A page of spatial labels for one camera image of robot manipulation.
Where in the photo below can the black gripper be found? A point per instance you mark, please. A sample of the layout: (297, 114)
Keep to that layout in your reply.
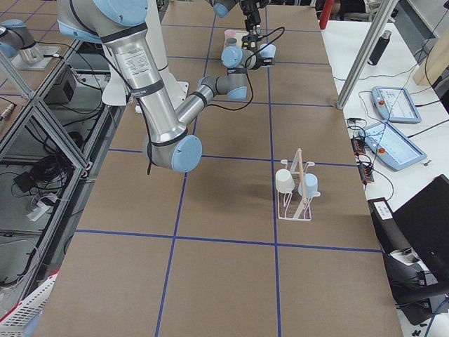
(251, 8)

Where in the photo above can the cream white plastic cup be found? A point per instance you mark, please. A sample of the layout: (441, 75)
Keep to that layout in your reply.
(284, 181)

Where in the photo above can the light blue plastic cup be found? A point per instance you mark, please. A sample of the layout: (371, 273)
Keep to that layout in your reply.
(308, 185)

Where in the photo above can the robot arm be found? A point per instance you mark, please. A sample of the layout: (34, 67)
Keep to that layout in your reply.
(223, 7)
(120, 27)

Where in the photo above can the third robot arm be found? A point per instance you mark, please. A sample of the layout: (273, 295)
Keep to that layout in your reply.
(18, 44)

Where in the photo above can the grey plastic cup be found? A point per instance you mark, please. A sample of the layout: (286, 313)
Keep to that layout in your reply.
(230, 42)

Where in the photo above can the cream plastic tray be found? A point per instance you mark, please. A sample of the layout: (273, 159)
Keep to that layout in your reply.
(239, 34)

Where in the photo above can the black water bottle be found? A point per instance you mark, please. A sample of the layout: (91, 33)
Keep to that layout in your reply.
(379, 48)

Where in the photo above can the blue teach pendant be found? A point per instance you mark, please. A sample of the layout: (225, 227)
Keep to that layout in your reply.
(395, 104)
(391, 146)

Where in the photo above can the orange terminal block board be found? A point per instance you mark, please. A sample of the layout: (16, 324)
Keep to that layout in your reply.
(364, 163)

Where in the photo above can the black laptop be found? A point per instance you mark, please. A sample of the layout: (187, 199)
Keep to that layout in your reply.
(423, 220)

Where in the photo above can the black labelled box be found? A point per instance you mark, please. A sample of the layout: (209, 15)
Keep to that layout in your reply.
(390, 237)

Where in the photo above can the white power strip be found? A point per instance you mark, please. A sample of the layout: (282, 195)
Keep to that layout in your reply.
(42, 206)

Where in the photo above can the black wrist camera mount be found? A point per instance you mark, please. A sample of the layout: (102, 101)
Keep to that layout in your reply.
(249, 41)

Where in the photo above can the aluminium frame post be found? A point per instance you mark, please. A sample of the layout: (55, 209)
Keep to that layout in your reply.
(374, 32)

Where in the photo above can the white wire cup rack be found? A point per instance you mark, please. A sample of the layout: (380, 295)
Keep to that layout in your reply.
(292, 206)

